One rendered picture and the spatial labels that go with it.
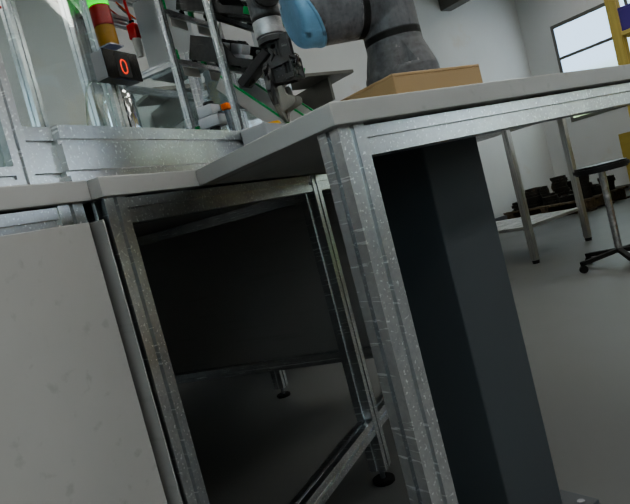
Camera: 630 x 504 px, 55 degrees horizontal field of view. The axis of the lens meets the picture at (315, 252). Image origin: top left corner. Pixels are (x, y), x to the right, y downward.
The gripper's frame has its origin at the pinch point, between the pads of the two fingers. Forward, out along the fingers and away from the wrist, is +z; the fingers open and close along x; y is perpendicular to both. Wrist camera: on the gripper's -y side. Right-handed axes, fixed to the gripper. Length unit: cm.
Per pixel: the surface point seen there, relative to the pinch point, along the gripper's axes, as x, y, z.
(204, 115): -0.8, -22.3, -7.7
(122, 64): -17.8, -30.6, -22.4
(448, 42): 675, -69, -143
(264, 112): 22.2, -16.4, -7.7
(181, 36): 107, -92, -71
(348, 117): -68, 41, 14
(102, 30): -19.7, -32.3, -31.1
